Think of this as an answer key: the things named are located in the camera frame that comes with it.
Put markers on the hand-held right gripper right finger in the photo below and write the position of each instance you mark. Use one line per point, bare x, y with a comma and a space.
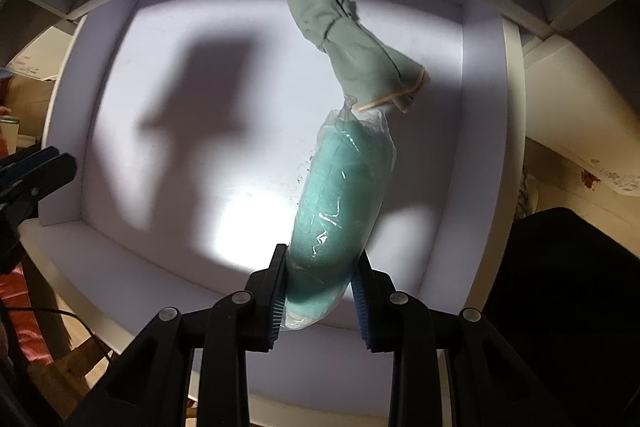
361, 307

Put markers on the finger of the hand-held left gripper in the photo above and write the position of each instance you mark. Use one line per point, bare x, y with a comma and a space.
50, 179
25, 162

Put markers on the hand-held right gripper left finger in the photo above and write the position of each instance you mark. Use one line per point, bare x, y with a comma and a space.
277, 297

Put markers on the teal cloth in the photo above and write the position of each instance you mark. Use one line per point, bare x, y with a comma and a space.
340, 207

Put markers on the grey-green work glove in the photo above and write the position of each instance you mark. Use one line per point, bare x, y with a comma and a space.
350, 42

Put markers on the white container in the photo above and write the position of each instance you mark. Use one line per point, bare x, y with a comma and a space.
9, 134

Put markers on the red plastic bag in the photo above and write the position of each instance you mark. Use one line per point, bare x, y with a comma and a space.
20, 322

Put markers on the white sneaker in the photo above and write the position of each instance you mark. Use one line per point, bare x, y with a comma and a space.
526, 197

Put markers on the person's right leg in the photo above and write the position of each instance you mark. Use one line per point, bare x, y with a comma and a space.
575, 307

